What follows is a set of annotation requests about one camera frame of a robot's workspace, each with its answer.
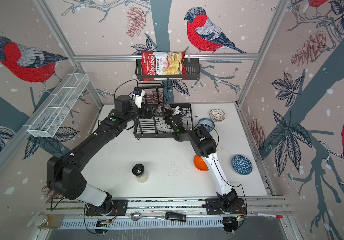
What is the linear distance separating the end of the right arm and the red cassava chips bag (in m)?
0.23

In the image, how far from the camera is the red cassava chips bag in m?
0.87

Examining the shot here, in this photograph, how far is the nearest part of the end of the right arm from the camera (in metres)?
0.86
